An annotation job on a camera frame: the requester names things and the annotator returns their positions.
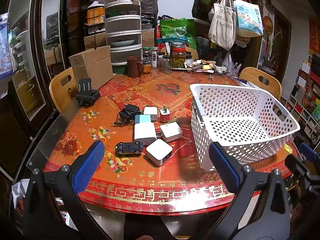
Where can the glass jar with pickles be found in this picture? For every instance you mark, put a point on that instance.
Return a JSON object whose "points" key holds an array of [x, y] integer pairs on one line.
{"points": [[178, 54]]}

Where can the empty clear glass jar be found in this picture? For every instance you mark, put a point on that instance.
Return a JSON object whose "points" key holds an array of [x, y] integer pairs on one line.
{"points": [[166, 64]]}

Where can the black phone holder stand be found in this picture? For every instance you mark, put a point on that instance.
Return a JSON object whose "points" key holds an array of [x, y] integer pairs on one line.
{"points": [[86, 95]]}

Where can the red patterned tablecloth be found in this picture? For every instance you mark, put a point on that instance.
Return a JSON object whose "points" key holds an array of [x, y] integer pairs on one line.
{"points": [[156, 130]]}

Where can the brown ceramic mug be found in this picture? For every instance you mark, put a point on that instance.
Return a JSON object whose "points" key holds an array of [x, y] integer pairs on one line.
{"points": [[134, 66]]}

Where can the white square charger front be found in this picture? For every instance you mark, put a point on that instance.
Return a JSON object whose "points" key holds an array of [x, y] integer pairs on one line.
{"points": [[159, 152]]}

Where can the wooden chair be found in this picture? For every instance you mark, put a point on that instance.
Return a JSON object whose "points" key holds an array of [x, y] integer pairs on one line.
{"points": [[262, 80], [63, 89]]}

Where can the white storage shelf unit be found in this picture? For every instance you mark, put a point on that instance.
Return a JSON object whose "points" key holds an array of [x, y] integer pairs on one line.
{"points": [[303, 101]]}

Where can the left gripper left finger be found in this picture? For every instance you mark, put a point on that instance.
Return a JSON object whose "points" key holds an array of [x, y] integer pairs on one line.
{"points": [[52, 208]]}

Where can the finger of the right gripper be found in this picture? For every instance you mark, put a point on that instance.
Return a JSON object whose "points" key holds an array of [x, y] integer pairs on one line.
{"points": [[308, 153]]}

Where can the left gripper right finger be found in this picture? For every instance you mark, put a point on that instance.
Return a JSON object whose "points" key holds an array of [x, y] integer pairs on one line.
{"points": [[259, 209]]}

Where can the blue illustrated tote bag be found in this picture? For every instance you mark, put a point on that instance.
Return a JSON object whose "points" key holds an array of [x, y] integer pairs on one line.
{"points": [[249, 21]]}

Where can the small amber honey jar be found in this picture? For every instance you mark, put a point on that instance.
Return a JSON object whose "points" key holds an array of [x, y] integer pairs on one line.
{"points": [[146, 66]]}

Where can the right wooden chair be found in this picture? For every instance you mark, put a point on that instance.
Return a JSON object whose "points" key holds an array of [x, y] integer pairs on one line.
{"points": [[262, 80]]}

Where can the yellow sticky note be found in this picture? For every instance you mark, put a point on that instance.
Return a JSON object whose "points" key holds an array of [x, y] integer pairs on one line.
{"points": [[288, 148]]}

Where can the beige canvas tote bag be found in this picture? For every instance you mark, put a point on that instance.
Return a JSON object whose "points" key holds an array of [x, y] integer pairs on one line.
{"points": [[222, 30]]}

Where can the black power adapter with cable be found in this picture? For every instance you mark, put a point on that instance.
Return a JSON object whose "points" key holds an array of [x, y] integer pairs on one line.
{"points": [[126, 115]]}

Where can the red white plug charger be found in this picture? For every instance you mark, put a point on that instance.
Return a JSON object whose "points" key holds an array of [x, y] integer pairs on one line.
{"points": [[164, 115]]}

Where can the left wooden chair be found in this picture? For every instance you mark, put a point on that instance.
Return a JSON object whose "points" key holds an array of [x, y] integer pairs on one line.
{"points": [[63, 89]]}

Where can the small white plug charger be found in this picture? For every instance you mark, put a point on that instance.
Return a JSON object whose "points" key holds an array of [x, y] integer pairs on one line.
{"points": [[152, 112]]}

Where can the brown cardboard box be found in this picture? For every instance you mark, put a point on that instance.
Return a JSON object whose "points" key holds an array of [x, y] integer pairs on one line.
{"points": [[94, 64]]}

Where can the black glass door cabinet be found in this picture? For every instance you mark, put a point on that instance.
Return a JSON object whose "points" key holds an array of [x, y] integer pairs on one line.
{"points": [[39, 38]]}

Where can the green shopping bag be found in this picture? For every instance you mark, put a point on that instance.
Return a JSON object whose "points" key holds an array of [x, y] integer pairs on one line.
{"points": [[180, 28]]}

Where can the large white charger block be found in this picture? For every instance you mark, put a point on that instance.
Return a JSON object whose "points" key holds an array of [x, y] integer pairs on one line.
{"points": [[145, 133]]}

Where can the small black toy car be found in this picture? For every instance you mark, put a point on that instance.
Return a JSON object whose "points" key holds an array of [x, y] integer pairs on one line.
{"points": [[125, 148]]}

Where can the light blue charger box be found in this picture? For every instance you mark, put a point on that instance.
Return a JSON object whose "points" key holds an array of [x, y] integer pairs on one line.
{"points": [[141, 118]]}

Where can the white perforated plastic basket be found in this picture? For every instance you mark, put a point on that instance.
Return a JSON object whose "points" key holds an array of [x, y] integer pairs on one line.
{"points": [[249, 123]]}

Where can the white square charger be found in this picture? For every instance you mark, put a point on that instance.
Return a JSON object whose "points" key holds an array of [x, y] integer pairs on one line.
{"points": [[171, 131], [159, 152]]}

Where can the white stacked food cover rack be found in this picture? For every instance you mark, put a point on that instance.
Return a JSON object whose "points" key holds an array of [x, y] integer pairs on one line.
{"points": [[123, 27]]}

